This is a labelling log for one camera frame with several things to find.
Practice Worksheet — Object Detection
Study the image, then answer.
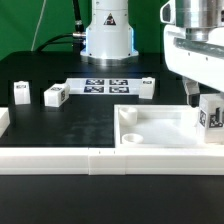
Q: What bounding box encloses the white AprilTag base plate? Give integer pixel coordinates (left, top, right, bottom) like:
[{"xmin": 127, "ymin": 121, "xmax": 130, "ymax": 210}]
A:
[{"xmin": 66, "ymin": 78, "xmax": 141, "ymax": 95}]

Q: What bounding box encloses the white U-shaped fence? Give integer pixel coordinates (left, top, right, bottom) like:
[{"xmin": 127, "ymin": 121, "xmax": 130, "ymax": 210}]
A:
[{"xmin": 0, "ymin": 107, "xmax": 224, "ymax": 176}]

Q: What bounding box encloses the black thick cable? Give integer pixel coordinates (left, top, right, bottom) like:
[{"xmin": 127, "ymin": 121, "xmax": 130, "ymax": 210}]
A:
[{"xmin": 35, "ymin": 0, "xmax": 88, "ymax": 53}]

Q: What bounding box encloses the white square tabletop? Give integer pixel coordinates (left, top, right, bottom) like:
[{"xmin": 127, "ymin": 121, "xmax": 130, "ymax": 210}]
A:
[{"xmin": 113, "ymin": 103, "xmax": 224, "ymax": 149}]

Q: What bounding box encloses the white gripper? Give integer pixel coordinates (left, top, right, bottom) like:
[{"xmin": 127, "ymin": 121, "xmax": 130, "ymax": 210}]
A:
[{"xmin": 160, "ymin": 0, "xmax": 224, "ymax": 107}]

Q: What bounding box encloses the white thin cable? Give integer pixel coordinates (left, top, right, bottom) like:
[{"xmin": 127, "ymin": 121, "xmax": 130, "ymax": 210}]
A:
[{"xmin": 31, "ymin": 0, "xmax": 48, "ymax": 52}]

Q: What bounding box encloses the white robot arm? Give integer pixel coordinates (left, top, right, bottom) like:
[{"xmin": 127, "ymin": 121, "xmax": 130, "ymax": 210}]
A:
[{"xmin": 81, "ymin": 0, "xmax": 224, "ymax": 106}]

